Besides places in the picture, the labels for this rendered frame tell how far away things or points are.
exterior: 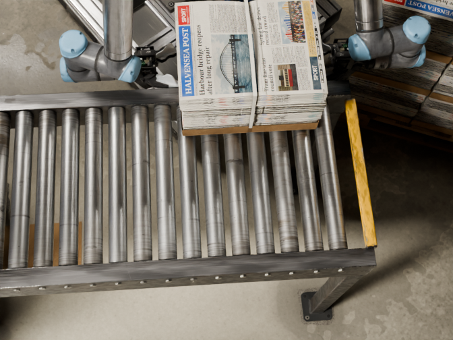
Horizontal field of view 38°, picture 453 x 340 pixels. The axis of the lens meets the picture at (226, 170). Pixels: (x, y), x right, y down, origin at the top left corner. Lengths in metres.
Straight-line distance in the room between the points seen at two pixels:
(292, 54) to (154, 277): 0.67
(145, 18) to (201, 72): 1.11
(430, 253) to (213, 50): 1.37
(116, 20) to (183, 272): 0.66
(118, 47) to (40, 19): 1.35
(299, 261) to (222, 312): 0.82
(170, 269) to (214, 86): 0.48
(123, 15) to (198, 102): 0.28
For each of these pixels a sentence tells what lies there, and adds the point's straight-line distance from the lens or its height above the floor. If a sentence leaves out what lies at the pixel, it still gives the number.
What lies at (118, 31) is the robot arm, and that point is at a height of 1.06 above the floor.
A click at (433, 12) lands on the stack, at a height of 0.83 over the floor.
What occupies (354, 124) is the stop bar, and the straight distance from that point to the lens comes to 1.87.
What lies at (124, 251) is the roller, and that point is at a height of 0.79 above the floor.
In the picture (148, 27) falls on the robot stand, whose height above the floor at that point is 0.21.
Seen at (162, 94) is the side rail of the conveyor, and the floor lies 0.80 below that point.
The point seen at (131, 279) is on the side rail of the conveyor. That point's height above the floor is 0.80.
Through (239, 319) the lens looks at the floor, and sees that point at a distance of 2.50.
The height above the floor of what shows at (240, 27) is 1.03.
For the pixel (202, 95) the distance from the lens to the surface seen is 1.63.
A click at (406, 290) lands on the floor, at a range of 2.63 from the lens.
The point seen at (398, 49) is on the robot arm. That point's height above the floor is 0.91.
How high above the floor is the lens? 2.48
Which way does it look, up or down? 69 degrees down
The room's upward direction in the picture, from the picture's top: 5 degrees clockwise
